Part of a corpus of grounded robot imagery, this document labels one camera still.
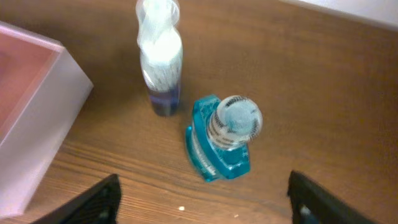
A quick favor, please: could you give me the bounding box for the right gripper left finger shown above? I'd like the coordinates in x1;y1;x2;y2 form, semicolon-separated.
33;174;121;224

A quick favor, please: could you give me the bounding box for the teal mouthwash bottle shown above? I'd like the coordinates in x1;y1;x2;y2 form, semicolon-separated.
185;95;263;182

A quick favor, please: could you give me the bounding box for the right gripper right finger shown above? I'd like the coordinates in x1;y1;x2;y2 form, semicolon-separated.
287;170;375;224

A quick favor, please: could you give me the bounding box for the dark blue pump bottle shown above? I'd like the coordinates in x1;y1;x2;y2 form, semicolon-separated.
136;0;183;116

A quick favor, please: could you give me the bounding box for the pink open cardboard box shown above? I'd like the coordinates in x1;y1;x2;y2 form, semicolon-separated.
1;22;93;218

